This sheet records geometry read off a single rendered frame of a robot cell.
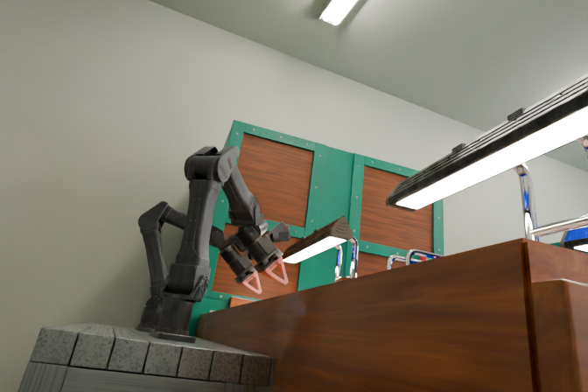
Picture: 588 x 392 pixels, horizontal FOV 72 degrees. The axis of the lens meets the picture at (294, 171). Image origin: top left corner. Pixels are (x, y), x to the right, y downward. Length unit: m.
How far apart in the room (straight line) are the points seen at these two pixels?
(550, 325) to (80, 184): 2.75
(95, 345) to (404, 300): 0.42
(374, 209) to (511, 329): 2.14
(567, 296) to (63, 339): 0.55
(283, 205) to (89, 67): 1.74
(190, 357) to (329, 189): 1.76
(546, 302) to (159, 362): 0.50
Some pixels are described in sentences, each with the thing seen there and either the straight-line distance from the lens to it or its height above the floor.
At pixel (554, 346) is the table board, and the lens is 0.25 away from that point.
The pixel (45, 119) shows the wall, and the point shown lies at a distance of 3.04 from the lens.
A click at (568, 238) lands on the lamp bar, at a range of 1.39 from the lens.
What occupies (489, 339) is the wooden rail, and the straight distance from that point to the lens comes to 0.28.
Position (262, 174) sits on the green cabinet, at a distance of 2.19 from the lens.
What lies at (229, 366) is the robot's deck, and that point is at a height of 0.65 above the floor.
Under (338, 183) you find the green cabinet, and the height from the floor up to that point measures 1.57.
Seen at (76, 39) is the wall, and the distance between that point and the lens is 3.33.
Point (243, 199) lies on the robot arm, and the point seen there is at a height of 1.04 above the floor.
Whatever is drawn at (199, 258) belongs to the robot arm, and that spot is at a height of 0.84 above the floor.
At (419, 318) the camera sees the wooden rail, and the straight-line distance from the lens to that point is 0.34.
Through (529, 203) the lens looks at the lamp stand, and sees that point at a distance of 0.96.
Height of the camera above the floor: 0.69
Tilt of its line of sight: 23 degrees up
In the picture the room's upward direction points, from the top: 8 degrees clockwise
